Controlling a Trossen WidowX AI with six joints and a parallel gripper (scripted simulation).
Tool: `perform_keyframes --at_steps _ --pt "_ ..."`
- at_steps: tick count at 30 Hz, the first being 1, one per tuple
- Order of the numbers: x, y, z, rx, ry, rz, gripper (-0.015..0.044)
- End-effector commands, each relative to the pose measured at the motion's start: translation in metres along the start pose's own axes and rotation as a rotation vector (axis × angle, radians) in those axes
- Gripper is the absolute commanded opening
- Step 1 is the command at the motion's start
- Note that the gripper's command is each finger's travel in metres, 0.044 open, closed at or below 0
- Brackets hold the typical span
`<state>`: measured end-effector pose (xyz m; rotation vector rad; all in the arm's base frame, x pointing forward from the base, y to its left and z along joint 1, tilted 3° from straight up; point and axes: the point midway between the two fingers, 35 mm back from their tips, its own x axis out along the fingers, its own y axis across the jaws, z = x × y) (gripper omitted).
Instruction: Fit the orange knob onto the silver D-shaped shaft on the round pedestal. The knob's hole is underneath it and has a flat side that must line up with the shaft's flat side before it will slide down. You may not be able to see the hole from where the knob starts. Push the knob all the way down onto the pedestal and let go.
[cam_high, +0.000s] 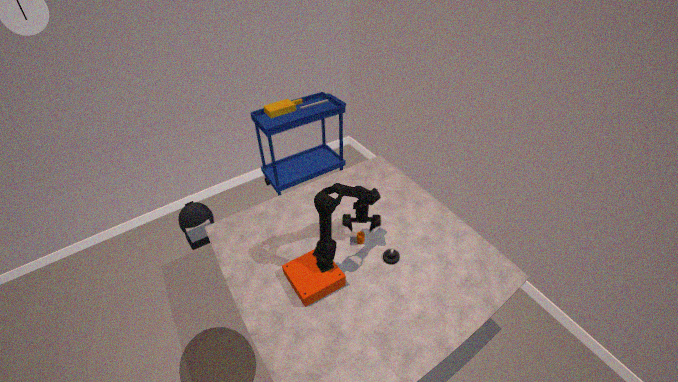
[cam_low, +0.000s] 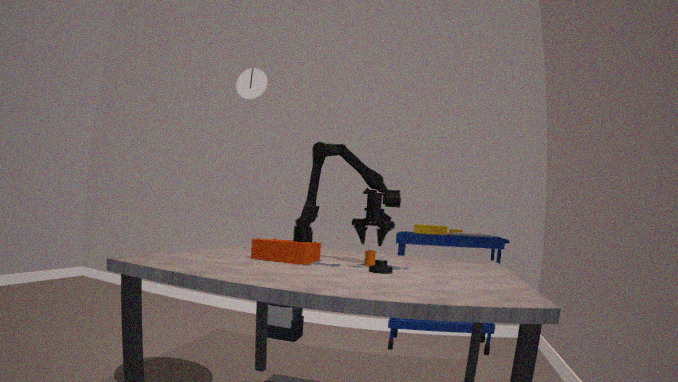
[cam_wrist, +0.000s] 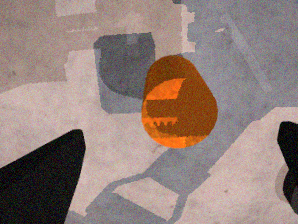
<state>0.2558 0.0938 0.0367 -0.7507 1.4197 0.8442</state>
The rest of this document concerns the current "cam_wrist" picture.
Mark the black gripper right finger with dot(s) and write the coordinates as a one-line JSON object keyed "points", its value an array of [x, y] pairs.
{"points": [[287, 139]]}

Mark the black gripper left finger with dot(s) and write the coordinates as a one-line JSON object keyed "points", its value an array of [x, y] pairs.
{"points": [[38, 187]]}

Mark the orange knob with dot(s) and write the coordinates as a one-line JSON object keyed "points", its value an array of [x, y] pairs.
{"points": [[178, 109]]}

